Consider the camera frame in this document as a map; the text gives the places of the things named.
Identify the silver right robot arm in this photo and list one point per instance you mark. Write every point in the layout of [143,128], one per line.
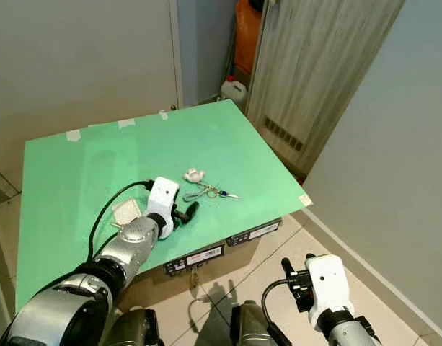
[350,331]

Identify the white woven patch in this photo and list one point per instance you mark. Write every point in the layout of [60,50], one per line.
[125,211]

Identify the grey wooden door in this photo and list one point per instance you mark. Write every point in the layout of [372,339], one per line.
[321,65]

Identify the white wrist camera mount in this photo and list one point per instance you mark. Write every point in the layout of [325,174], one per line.
[330,287]
[164,194]

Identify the dark right robot leg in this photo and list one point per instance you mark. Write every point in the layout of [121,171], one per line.
[253,328]

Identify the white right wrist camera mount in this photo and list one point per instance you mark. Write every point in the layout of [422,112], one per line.
[330,287]

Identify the green table mat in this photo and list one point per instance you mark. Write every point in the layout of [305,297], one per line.
[91,166]

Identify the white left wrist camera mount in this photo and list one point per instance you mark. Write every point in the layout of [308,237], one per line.
[164,194]

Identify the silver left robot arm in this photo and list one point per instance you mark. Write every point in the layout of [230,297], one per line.
[130,241]

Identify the white tape piece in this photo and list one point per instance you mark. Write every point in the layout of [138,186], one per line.
[73,135]
[305,200]
[163,114]
[126,123]

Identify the dark left robot leg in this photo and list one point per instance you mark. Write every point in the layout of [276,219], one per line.
[134,330]

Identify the white jug red cap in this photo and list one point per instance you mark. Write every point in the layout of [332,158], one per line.
[233,91]

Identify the dark robot leg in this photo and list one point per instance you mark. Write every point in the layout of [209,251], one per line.
[253,328]
[134,330]

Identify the silver key bunch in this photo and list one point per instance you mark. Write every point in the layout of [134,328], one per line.
[210,191]

